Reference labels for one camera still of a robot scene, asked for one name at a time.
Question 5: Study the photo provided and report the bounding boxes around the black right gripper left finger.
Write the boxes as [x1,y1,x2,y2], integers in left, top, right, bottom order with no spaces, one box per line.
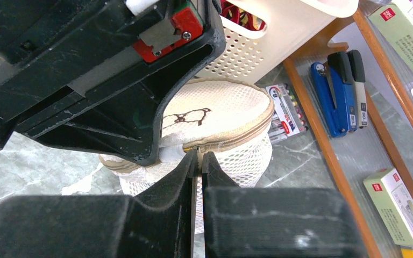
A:
[0,150,198,257]

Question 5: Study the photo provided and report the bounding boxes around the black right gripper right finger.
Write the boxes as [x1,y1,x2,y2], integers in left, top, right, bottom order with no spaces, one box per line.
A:
[202,152,367,257]

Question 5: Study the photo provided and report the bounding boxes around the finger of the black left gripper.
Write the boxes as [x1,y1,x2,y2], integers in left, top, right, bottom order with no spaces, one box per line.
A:
[16,1,225,164]

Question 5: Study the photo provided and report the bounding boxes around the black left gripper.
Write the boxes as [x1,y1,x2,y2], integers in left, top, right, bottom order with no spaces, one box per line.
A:
[0,0,207,157]

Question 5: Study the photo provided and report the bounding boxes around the white mesh laundry bag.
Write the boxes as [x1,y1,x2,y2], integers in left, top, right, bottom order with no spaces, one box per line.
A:
[62,78,275,236]

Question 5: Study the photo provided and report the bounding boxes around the cream plastic laundry basket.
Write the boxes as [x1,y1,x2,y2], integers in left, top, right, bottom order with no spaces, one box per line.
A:
[197,0,359,83]

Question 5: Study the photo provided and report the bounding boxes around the pack of coloured markers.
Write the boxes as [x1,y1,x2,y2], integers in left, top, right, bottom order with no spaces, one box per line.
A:
[265,83,308,144]

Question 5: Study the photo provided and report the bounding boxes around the orange wooden shelf rack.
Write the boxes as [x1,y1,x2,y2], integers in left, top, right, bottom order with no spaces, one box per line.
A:
[283,8,413,257]

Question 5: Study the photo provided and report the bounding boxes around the red garment in basket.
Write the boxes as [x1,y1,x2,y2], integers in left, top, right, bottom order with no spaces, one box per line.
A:
[220,0,266,31]

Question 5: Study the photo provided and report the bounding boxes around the blue stapler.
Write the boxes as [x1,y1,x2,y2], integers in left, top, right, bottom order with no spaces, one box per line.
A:
[310,49,369,138]

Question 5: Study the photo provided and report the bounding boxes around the green white box lower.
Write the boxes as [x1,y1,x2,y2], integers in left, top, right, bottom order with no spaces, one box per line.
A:
[363,168,413,248]

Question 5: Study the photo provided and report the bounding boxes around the green white box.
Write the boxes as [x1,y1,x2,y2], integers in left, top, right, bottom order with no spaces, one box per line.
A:
[368,1,413,72]
[363,168,413,248]

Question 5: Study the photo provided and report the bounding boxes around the green white box upper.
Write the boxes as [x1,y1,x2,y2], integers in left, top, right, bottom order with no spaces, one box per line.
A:
[368,1,413,72]

